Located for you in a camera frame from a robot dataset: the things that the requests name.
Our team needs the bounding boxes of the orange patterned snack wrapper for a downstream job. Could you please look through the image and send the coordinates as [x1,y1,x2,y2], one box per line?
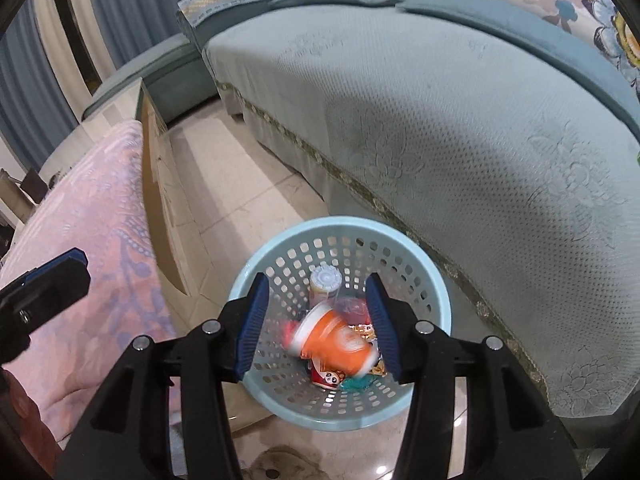
[350,322,390,377]

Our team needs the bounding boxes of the orange plastic bottle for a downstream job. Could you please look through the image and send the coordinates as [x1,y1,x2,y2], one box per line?
[281,302,382,378]

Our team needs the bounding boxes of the pink clear plastic cup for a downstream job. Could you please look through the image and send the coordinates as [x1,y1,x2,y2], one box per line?
[330,296,372,326]

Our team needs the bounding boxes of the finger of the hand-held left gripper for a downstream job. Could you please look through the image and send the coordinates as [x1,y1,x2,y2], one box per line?
[0,247,91,363]

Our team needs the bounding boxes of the red snack packet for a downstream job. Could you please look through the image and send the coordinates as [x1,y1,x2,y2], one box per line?
[309,360,351,390]

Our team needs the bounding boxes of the beige fuzzy object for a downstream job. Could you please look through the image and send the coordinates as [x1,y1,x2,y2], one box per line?
[247,445,326,480]

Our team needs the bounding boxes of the beige coffee table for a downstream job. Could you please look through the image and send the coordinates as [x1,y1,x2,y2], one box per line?
[40,77,191,297]

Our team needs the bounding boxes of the blue-grey curtain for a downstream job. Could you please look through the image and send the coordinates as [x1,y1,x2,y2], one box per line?
[0,0,251,171]

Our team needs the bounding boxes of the pink patterned blanket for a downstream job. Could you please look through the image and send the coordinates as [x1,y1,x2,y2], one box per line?
[0,120,173,461]

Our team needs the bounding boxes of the pink label plastic bottle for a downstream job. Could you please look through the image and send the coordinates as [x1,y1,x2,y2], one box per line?
[308,266,345,308]

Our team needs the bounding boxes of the teal fabric sofa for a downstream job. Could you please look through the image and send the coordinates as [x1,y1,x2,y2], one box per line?
[82,0,640,461]

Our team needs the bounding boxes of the grey-green embossed sofa cover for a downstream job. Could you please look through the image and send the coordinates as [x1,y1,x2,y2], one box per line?
[202,2,640,418]

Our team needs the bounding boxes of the person's dark red clothing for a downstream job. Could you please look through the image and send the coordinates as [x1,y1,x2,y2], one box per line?
[0,365,57,478]

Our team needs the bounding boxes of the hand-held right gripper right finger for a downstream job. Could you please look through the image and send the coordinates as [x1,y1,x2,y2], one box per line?
[365,272,583,480]

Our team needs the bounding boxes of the floral sofa cushion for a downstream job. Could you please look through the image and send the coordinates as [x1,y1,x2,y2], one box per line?
[480,0,640,91]

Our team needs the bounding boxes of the dark wooden chair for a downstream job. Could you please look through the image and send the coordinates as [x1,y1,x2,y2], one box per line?
[0,167,51,226]

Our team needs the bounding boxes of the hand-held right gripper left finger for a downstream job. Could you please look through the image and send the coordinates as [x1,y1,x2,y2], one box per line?
[56,272,271,480]

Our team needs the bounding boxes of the light blue plastic basket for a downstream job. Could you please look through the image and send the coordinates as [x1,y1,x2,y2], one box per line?
[227,216,453,433]

